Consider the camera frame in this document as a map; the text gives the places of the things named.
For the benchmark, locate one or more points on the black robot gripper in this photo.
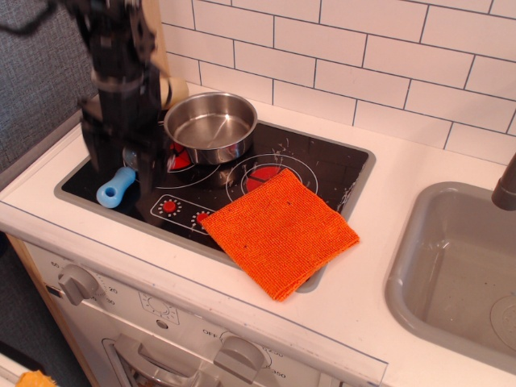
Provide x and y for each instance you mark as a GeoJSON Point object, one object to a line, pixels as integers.
{"type": "Point", "coordinates": [120, 43]}

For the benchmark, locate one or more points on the blue grey measuring spoon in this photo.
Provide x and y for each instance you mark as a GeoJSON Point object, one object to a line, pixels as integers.
{"type": "Point", "coordinates": [110, 195]}

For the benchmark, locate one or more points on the red left stove knob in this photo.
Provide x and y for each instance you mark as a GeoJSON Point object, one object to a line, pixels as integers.
{"type": "Point", "coordinates": [169, 207]}

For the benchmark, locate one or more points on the red stove knob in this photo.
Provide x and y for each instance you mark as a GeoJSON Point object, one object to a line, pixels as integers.
{"type": "Point", "coordinates": [169, 207]}
{"type": "Point", "coordinates": [200, 218]}

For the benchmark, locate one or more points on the stainless steel saucepan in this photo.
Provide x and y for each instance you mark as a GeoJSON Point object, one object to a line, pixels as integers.
{"type": "Point", "coordinates": [213, 128]}

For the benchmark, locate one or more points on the black toy stovetop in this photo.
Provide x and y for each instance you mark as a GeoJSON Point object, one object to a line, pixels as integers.
{"type": "Point", "coordinates": [336, 172]}

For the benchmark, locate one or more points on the red right stove knob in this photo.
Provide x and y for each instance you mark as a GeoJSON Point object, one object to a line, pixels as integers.
{"type": "Point", "coordinates": [200, 218]}

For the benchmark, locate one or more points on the grey timer dial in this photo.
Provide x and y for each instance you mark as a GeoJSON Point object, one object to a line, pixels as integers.
{"type": "Point", "coordinates": [77, 283]}

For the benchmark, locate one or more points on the orange knitted cloth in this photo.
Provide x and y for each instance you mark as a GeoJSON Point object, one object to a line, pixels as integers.
{"type": "Point", "coordinates": [280, 234]}

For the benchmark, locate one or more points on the grey oven temperature dial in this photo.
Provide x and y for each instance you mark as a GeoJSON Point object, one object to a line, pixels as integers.
{"type": "Point", "coordinates": [240, 358]}

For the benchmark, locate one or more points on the orange object at corner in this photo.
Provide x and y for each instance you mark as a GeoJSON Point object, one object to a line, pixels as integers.
{"type": "Point", "coordinates": [35, 379]}

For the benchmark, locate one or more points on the grey plastic sink basin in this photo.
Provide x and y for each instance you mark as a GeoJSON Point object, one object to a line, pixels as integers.
{"type": "Point", "coordinates": [453, 277]}

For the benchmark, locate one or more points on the grey faucet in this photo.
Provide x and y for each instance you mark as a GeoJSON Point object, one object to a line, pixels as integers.
{"type": "Point", "coordinates": [504, 195]}

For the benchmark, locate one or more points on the wooden side post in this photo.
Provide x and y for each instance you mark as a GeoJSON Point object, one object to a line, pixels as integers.
{"type": "Point", "coordinates": [160, 57]}

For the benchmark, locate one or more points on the oven door with handle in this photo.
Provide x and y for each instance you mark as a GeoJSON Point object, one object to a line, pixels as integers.
{"type": "Point", "coordinates": [157, 363]}

